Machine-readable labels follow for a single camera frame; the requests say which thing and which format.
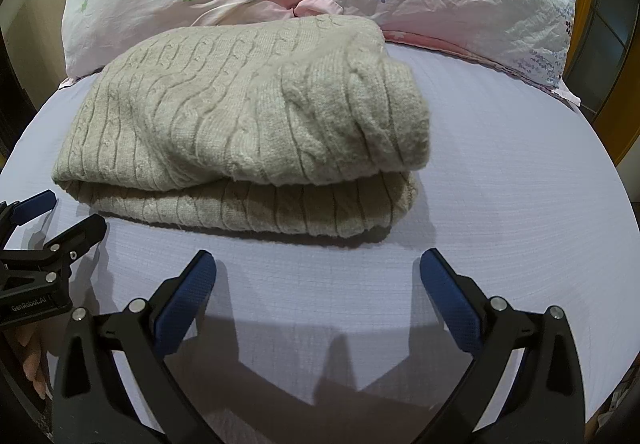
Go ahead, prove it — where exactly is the beige cable-knit sweater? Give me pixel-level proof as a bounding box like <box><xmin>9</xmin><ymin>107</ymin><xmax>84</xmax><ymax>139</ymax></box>
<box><xmin>52</xmin><ymin>15</ymin><xmax>432</xmax><ymax>239</ymax></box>

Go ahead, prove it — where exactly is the wooden window frame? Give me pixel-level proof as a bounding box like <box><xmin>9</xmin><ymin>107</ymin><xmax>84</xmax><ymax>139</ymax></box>
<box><xmin>570</xmin><ymin>0</ymin><xmax>640</xmax><ymax>166</ymax></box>

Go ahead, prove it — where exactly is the person's left hand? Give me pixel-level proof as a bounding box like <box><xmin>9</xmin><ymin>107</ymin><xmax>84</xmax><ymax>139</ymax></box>
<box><xmin>9</xmin><ymin>324</ymin><xmax>48</xmax><ymax>399</ymax></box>

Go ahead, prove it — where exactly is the lavender bed sheet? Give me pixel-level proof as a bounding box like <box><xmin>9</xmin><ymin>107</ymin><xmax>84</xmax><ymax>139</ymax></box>
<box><xmin>0</xmin><ymin>42</ymin><xmax>632</xmax><ymax>444</ymax></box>

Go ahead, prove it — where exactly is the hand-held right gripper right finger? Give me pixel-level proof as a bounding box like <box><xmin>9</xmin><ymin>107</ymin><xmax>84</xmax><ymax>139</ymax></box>
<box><xmin>419</xmin><ymin>248</ymin><xmax>587</xmax><ymax>444</ymax></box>

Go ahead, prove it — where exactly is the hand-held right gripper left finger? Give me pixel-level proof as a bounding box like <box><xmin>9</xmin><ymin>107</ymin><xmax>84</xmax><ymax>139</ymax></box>
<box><xmin>52</xmin><ymin>249</ymin><xmax>226</xmax><ymax>444</ymax></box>

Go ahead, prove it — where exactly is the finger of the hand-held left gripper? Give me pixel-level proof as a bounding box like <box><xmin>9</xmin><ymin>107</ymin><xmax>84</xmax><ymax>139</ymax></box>
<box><xmin>0</xmin><ymin>215</ymin><xmax>108</xmax><ymax>284</ymax></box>
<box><xmin>0</xmin><ymin>190</ymin><xmax>57</xmax><ymax>245</ymax></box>

